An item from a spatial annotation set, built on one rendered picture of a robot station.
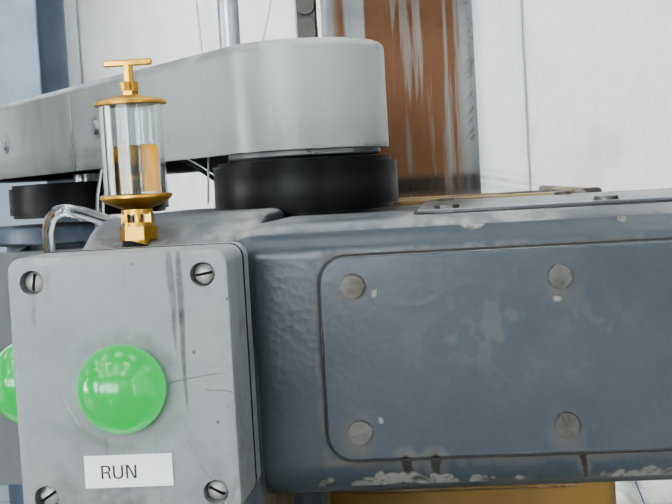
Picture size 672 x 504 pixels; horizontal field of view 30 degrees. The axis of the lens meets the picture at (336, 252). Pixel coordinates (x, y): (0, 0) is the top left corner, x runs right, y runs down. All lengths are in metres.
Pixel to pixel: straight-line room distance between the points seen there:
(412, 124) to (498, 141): 4.68
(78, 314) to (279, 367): 0.08
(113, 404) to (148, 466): 0.03
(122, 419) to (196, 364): 0.03
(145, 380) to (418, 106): 0.57
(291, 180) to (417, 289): 0.13
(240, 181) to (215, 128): 0.04
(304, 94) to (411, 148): 0.38
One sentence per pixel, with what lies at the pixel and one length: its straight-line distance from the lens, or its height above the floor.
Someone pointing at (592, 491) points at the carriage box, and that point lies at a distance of 0.78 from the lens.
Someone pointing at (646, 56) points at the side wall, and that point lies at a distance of 5.72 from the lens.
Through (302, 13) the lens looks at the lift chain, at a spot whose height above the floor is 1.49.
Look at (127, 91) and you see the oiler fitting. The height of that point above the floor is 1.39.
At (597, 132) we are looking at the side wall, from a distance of 5.67.
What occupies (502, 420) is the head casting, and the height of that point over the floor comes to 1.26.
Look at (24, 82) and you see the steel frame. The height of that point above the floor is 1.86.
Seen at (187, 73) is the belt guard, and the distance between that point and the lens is 0.63.
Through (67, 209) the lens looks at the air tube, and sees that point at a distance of 0.58.
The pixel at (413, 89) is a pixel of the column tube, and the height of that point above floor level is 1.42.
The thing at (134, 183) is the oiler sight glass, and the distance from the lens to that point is 0.49.
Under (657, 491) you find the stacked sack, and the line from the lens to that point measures 3.99.
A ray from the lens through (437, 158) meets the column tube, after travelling 0.95.
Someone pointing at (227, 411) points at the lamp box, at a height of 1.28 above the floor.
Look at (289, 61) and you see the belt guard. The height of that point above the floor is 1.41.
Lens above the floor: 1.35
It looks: 3 degrees down
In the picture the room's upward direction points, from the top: 3 degrees counter-clockwise
